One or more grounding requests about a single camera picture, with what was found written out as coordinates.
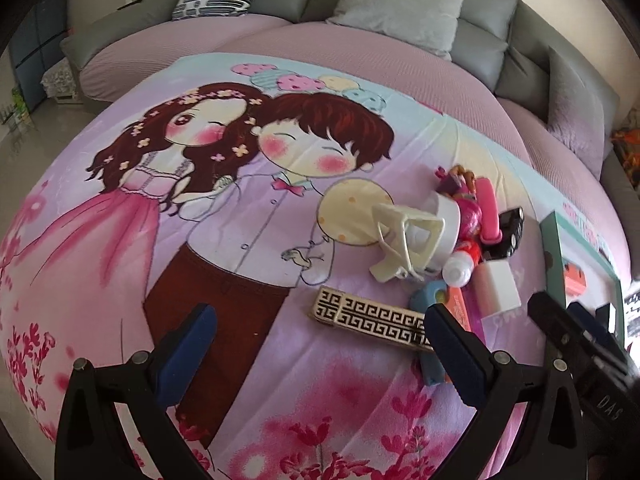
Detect pink doll toy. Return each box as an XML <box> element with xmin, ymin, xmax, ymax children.
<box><xmin>435</xmin><ymin>164</ymin><xmax>486</xmax><ymax>248</ymax></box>

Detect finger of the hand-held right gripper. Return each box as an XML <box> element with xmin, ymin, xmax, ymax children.
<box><xmin>567</xmin><ymin>301</ymin><xmax>627</xmax><ymax>356</ymax></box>
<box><xmin>527</xmin><ymin>291</ymin><xmax>639</xmax><ymax>377</ymax></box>

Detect white rectangular block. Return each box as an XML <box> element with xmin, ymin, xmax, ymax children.
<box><xmin>472</xmin><ymin>260</ymin><xmax>521</xmax><ymax>317</ymax></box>

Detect floral covered stool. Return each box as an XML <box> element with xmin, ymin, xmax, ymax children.
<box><xmin>40</xmin><ymin>57</ymin><xmax>83</xmax><ymax>106</ymax></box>

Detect black white striped item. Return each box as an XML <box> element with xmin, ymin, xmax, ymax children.
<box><xmin>622</xmin><ymin>282</ymin><xmax>640</xmax><ymax>337</ymax></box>

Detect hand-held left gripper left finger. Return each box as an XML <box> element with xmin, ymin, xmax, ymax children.
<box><xmin>54</xmin><ymin>302</ymin><xmax>218</xmax><ymax>480</ymax></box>

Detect black toy car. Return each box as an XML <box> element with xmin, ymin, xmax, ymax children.
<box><xmin>495</xmin><ymin>207</ymin><xmax>525</xmax><ymax>261</ymax></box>

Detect pink sofa cover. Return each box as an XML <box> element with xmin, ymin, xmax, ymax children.
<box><xmin>80</xmin><ymin>14</ymin><xmax>608</xmax><ymax>181</ymax></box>

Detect black cream patterned box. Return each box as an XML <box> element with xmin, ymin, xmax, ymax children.
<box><xmin>307</xmin><ymin>285</ymin><xmax>436</xmax><ymax>353</ymax></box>

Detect grey purple pillow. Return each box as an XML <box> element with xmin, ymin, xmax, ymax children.
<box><xmin>545</xmin><ymin>46</ymin><xmax>621</xmax><ymax>156</ymax></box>

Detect printed cartoon blanket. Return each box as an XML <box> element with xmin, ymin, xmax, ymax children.
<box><xmin>0</xmin><ymin>52</ymin><xmax>631</xmax><ymax>480</ymax></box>

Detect light grey square pillow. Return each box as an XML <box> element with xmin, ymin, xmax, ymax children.
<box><xmin>327</xmin><ymin>0</ymin><xmax>468</xmax><ymax>58</ymax></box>

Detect blue grey refrigerator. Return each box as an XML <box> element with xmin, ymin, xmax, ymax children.
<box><xmin>10</xmin><ymin>0</ymin><xmax>68</xmax><ymax>111</ymax></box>

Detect white cup with cream lid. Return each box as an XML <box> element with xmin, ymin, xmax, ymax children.
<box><xmin>370</xmin><ymin>192</ymin><xmax>461</xmax><ymax>283</ymax></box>

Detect grey sofa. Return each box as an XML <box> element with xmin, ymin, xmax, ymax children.
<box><xmin>60</xmin><ymin>0</ymin><xmax>640</xmax><ymax>196</ymax></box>

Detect green framed box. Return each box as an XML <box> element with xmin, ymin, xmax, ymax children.
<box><xmin>539</xmin><ymin>210</ymin><xmax>626</xmax><ymax>346</ymax></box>

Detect pink package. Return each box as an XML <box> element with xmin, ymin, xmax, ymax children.
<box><xmin>442</xmin><ymin>287</ymin><xmax>485</xmax><ymax>335</ymax></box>

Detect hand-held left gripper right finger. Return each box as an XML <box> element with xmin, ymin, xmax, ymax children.
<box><xmin>424</xmin><ymin>302</ymin><xmax>586</xmax><ymax>480</ymax></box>

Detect orange toy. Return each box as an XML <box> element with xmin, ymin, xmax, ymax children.
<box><xmin>562</xmin><ymin>256</ymin><xmax>587</xmax><ymax>307</ymax></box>

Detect pink comb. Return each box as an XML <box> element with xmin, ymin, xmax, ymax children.
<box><xmin>475</xmin><ymin>176</ymin><xmax>503</xmax><ymax>246</ymax></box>

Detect orange patterned cloth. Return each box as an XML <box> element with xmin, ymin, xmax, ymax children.
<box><xmin>610</xmin><ymin>127</ymin><xmax>640</xmax><ymax>186</ymax></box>

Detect green bottles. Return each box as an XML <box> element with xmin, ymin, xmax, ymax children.
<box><xmin>10</xmin><ymin>87</ymin><xmax>32</xmax><ymax>126</ymax></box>

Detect red white small bottle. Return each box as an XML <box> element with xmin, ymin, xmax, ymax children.
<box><xmin>442</xmin><ymin>240</ymin><xmax>483</xmax><ymax>288</ymax></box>

